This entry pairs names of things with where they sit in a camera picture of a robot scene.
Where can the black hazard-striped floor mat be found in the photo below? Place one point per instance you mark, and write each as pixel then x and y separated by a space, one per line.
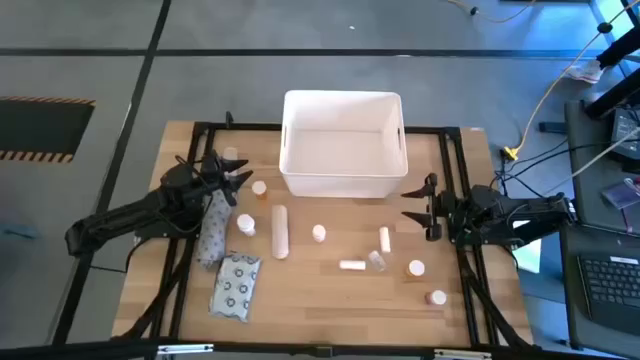
pixel 40 127

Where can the dark grey desk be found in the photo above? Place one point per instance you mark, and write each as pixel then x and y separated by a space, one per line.
pixel 590 200

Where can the black electronic device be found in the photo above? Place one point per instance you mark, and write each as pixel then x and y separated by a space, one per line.
pixel 627 132

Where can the small white pill bottle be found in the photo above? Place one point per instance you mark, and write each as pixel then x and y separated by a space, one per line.
pixel 319 233

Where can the flat grey patterned pack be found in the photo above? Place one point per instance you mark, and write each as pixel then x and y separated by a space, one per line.
pixel 235 286

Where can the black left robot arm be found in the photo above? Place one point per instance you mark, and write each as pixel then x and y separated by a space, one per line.
pixel 125 215

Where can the black metal table frame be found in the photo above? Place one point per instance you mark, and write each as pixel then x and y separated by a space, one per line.
pixel 240 127

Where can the rolled grey patterned pack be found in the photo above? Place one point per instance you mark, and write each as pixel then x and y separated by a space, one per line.
pixel 214 235

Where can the silver metal bracket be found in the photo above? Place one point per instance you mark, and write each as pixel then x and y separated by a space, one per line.
pixel 462 354
pixel 185 348

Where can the purple plastic packet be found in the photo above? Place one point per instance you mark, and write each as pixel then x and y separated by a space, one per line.
pixel 620 195

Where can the red pill bottle white cap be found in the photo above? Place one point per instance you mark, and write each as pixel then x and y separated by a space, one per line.
pixel 436 297

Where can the long white bandage roll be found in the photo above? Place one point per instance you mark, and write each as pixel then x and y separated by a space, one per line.
pixel 280 232

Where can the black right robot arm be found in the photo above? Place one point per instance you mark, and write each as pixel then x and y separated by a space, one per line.
pixel 520 210

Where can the person's white shoe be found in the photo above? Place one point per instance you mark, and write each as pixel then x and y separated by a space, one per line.
pixel 582 72

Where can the tall white pill bottle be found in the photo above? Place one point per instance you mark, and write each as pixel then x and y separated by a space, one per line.
pixel 245 223

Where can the white plastic storage bin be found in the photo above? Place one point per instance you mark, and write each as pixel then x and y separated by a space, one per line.
pixel 345 150

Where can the small wooden block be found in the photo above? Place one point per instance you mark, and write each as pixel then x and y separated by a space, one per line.
pixel 230 152

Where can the clear bottle with capsules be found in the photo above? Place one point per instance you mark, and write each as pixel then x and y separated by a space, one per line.
pixel 377 260

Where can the black floor block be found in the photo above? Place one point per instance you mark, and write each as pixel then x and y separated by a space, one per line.
pixel 550 127

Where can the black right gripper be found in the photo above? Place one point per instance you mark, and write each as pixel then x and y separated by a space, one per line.
pixel 457 212

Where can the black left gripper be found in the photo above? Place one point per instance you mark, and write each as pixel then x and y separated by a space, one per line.
pixel 215 172

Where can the orange pill bottle white cap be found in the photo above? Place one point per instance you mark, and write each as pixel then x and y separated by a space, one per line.
pixel 415 268
pixel 259 189

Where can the black laptop keyboard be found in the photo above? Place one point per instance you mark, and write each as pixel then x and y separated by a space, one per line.
pixel 615 285

